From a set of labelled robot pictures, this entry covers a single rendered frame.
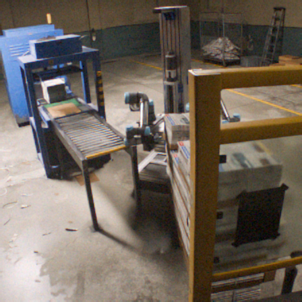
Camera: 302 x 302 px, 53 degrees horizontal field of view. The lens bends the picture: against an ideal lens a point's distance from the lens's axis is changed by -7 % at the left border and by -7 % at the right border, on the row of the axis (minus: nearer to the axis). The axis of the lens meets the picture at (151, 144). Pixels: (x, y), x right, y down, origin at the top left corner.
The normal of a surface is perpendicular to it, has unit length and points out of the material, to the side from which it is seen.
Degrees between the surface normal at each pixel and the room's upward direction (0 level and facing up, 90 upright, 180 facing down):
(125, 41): 90
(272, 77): 90
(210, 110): 90
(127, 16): 90
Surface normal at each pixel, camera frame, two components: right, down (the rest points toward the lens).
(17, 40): 0.48, 0.34
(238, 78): 0.14, 0.41
